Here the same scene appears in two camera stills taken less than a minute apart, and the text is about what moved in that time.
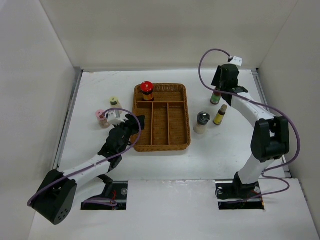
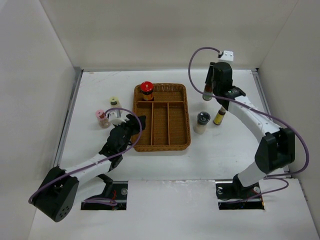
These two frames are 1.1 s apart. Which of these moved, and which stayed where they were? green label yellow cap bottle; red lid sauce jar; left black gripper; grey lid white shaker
Moved: green label yellow cap bottle
Stayed: grey lid white shaker; left black gripper; red lid sauce jar
